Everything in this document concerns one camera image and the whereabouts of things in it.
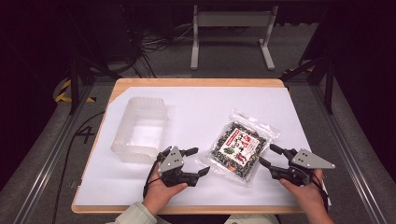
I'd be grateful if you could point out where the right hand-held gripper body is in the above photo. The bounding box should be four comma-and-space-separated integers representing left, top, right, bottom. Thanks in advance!
270, 147, 337, 188

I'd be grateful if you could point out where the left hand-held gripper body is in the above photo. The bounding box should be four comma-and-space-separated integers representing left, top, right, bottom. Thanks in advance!
155, 145, 200, 189

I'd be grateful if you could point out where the clear snack packet red label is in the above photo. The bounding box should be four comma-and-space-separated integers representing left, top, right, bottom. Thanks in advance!
195, 109, 281, 189

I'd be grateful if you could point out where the translucent plastic container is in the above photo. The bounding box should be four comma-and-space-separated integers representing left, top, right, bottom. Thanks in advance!
109, 96, 169, 165

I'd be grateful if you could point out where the person's right hand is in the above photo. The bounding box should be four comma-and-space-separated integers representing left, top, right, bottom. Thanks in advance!
278, 168, 327, 217

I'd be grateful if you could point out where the person's left hand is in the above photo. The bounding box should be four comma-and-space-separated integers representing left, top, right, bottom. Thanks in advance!
142, 163, 190, 217

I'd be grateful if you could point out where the person's light clothing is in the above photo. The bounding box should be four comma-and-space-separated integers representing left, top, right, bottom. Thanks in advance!
223, 213, 280, 224

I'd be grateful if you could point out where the black metal stand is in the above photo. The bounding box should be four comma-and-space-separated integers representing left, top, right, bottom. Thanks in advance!
280, 8, 335, 116
64, 6, 122, 116

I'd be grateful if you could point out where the yellow black striped tape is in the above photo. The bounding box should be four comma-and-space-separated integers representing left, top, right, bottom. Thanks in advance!
54, 78, 97, 104

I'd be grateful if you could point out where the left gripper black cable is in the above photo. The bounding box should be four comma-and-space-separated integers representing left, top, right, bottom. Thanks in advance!
142, 155, 164, 200

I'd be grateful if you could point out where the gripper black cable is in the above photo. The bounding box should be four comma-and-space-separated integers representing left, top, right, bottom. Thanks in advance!
142, 155, 164, 200
310, 171, 331, 214

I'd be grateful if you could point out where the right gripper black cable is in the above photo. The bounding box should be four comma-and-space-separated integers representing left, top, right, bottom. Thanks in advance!
310, 171, 331, 214

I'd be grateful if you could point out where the aluminium rail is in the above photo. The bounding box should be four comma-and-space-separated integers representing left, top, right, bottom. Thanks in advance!
309, 83, 390, 224
11, 83, 94, 224

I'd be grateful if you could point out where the long black floor cable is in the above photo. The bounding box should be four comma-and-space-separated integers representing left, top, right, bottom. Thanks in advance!
50, 110, 106, 224

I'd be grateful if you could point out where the tangle of black cables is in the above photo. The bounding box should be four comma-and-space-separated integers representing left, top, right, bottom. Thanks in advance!
118, 3, 195, 79

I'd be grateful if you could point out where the white metal stand frame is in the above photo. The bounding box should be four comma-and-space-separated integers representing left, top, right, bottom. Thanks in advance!
190, 4, 279, 72

